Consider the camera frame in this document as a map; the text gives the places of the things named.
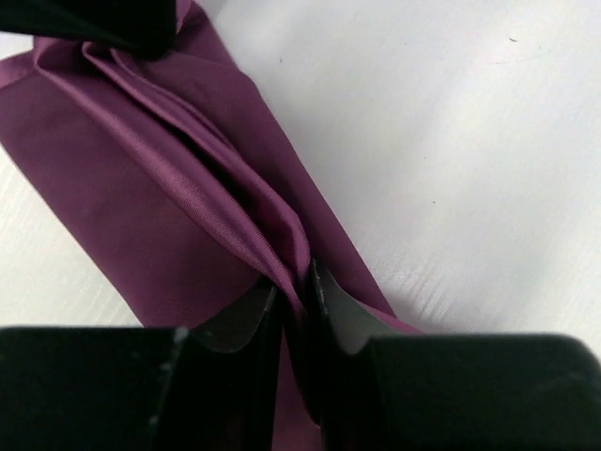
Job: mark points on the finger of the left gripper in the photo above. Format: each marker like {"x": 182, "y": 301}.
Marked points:
{"x": 145, "y": 28}

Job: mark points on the purple cloth napkin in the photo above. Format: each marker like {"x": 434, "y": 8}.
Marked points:
{"x": 177, "y": 180}

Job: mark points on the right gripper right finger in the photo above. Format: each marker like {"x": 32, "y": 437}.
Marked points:
{"x": 384, "y": 389}

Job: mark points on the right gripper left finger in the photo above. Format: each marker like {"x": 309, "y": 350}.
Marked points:
{"x": 209, "y": 388}

